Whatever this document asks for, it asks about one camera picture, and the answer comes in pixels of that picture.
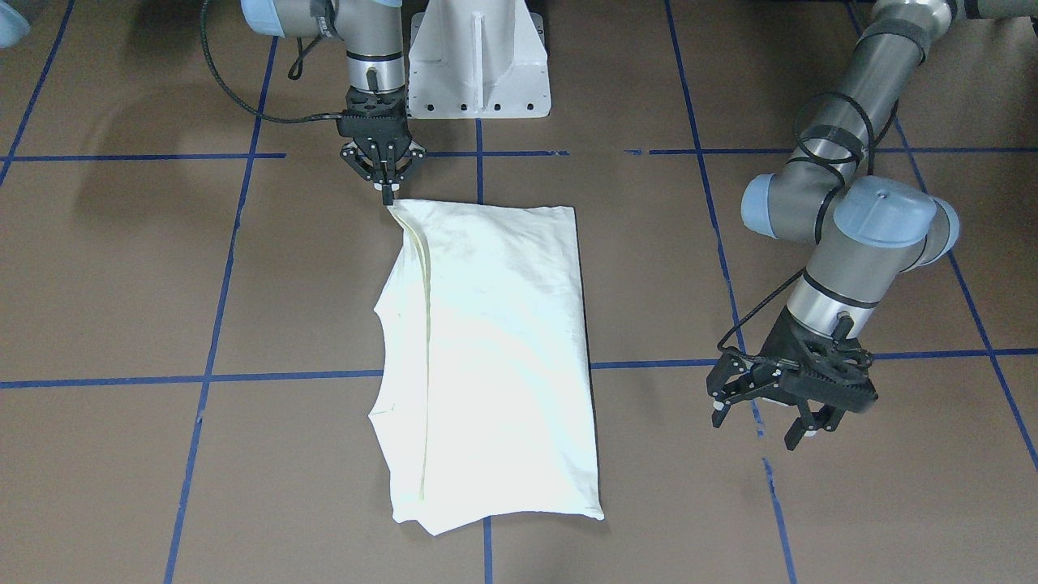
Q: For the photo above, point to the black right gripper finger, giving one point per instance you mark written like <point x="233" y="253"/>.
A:
<point x="371" y="172"/>
<point x="400" y="162"/>

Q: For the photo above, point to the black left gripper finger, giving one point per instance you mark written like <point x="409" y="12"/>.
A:
<point x="810" y="422"/>
<point x="725" y="396"/>

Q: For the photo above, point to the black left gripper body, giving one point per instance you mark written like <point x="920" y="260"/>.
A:
<point x="780" y="341"/>

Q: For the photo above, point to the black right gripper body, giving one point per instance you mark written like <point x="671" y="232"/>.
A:
<point x="378" y="152"/>

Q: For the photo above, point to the cream cat print t-shirt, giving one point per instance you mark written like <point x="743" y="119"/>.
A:
<point x="485" y="405"/>

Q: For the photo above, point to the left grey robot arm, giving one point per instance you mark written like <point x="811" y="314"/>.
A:
<point x="866" y="229"/>

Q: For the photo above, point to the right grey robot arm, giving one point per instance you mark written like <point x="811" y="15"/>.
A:
<point x="372" y="32"/>

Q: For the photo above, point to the brown paper table cover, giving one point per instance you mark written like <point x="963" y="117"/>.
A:
<point x="190" y="351"/>

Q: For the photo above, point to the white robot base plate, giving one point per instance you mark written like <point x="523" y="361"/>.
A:
<point x="478" y="59"/>

